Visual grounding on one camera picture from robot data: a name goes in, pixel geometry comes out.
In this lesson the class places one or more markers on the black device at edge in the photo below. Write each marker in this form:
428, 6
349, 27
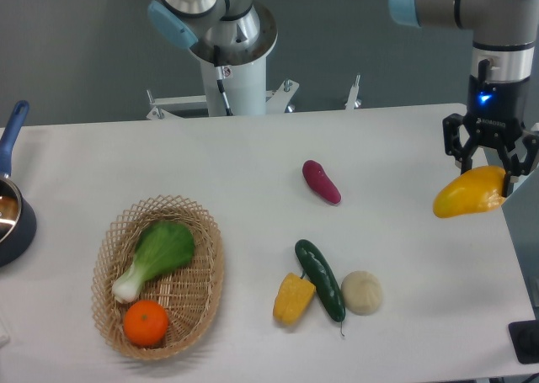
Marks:
524, 338

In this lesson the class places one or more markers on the woven wicker basket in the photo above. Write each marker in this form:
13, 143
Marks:
190, 295

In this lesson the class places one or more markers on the orange fruit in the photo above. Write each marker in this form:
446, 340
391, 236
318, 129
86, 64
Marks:
145, 323

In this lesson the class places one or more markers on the white metal mounting frame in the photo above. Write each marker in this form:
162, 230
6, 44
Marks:
277, 101

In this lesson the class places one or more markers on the yellow bell pepper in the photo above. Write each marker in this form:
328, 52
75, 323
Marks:
293, 297

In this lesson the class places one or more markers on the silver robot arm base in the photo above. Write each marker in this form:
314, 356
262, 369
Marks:
220, 32

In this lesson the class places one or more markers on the green cucumber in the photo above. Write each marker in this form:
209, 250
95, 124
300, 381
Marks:
317, 269

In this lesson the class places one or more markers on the beige steamed bun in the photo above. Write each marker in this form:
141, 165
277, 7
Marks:
362, 292

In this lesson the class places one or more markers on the yellow mango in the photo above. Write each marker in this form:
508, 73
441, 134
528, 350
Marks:
476, 191

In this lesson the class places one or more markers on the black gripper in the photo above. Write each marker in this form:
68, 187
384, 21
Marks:
494, 107

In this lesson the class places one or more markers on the blue saucepan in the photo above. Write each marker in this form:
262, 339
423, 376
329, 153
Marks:
18, 220

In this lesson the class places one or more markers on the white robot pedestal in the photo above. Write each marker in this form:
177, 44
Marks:
244, 86

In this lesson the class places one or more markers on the green bok choy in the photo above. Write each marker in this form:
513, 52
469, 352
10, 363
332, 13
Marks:
163, 247

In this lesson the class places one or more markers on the purple sweet potato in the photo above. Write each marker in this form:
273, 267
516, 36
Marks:
320, 183

